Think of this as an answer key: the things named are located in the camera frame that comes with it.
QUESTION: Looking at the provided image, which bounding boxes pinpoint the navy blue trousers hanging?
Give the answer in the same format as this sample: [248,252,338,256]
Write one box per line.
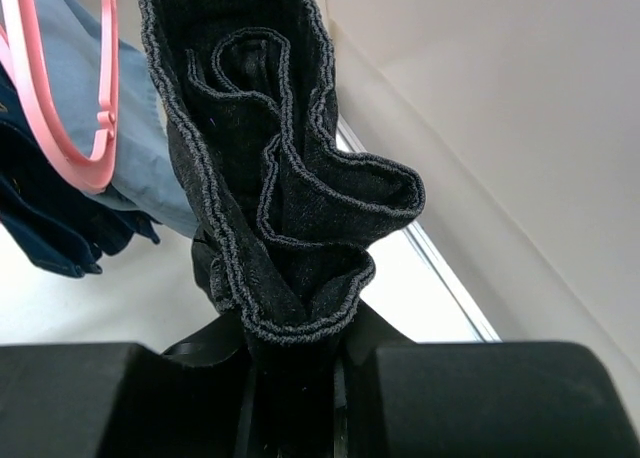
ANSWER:
[1,72,160,278]

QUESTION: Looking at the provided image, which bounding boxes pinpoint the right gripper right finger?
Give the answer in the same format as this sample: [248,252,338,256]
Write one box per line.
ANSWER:
[335,307,639,457]

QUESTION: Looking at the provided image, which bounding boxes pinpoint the light blue jeans hanging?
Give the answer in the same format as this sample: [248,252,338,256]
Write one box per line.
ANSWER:
[19,0,201,239]

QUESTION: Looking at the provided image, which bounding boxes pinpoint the black trousers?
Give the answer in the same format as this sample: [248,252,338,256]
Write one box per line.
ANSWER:
[138,0,426,457]

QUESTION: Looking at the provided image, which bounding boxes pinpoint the pink hanger with jeans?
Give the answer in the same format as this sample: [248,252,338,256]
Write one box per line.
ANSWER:
[1,0,119,195]

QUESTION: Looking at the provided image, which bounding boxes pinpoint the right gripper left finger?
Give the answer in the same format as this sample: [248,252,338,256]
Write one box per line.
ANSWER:
[1,343,248,457]

